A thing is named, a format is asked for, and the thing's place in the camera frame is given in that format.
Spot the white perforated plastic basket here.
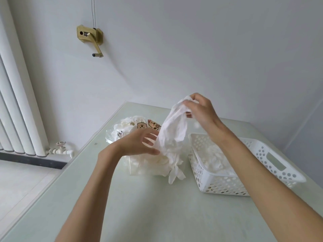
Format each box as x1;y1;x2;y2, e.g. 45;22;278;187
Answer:
187;133;307;197

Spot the person's right forearm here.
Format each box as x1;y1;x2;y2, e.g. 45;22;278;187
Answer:
214;127;323;242

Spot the clear bear-print plastic bag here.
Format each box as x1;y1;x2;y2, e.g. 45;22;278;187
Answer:
105;116;190;177

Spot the white column radiator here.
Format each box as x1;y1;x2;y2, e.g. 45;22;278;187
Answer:
0;0;49;158

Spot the brass wall crank winch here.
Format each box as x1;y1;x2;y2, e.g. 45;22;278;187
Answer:
76;24;104;58

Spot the white cotton glove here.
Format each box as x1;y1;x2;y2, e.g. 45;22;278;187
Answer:
154;95;195;185

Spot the stack of white gloves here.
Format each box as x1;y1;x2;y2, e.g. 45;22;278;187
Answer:
199;143;238;177

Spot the thin steel winch cable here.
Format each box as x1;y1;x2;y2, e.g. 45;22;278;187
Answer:
91;0;97;30

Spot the person's left hand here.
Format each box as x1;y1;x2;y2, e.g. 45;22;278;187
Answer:
98;128;161;165

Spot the person's left forearm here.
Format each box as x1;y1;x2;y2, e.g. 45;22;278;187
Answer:
55;148;121;242

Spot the person's right hand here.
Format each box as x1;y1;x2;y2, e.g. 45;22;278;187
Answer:
181;92;229;145

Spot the white radiator valve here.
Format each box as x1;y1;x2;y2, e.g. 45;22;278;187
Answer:
46;141;75;159

